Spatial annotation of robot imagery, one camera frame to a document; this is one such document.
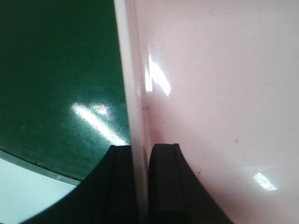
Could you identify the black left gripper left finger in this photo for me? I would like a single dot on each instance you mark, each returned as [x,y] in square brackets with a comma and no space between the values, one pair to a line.
[106,196]

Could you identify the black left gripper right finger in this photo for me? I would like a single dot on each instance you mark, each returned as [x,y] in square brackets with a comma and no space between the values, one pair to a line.
[176,196]

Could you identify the pink plastic bin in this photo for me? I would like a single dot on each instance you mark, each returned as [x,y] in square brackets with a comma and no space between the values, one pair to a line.
[221,79]

